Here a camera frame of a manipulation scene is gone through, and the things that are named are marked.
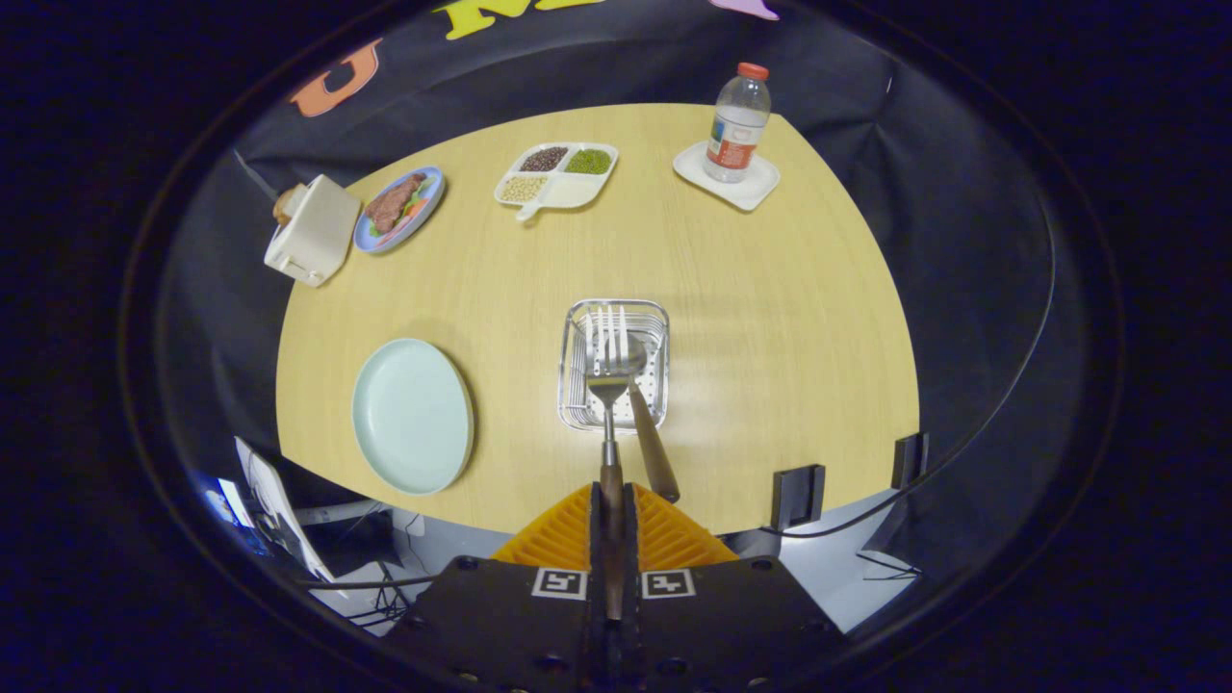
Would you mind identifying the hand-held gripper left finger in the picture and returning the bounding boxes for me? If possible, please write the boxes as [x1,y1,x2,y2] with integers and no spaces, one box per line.
[385,481,609,689]

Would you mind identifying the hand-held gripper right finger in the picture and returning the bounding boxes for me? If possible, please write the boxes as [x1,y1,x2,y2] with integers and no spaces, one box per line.
[621,481,848,689]

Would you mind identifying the wooden-handled metal spoon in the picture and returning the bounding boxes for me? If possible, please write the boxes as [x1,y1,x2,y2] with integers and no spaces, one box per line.
[599,332,681,504]

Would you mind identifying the wooden-handled metal fork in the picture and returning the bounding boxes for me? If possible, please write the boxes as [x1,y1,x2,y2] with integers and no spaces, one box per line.
[587,305,633,622]

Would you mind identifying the black table clamp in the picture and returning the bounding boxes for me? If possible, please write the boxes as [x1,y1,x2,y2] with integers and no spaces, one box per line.
[892,432,931,490]
[770,464,827,530]

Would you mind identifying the light green plate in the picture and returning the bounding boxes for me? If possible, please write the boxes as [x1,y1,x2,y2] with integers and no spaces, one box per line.
[351,338,475,497]

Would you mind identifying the white paper sheets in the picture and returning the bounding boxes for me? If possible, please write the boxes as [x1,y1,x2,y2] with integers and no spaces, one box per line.
[236,438,335,580]

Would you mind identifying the white divided dish with beans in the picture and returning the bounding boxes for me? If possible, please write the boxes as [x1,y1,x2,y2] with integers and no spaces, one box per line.
[494,141,620,223]

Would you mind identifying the blue plate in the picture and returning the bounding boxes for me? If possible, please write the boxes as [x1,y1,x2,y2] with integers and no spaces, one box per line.
[352,166,447,255]

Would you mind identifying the white square coaster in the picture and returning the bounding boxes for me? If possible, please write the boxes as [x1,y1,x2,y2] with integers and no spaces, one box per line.
[672,141,782,213]

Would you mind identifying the cooked steak with vegetables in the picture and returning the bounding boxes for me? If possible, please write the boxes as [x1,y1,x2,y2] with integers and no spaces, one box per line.
[364,172,428,236]

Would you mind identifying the white toaster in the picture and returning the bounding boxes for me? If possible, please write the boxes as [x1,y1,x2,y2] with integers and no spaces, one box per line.
[264,174,362,289]

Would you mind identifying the clear plastic bottle red cap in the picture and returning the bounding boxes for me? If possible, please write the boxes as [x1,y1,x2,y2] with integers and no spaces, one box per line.
[702,63,772,185]

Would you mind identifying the black backdrop cloth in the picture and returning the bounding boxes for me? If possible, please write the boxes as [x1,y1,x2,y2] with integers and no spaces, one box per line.
[154,0,1069,578]

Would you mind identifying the metal wire basket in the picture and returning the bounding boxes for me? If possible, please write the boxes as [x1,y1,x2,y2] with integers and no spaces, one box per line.
[558,298,671,433]

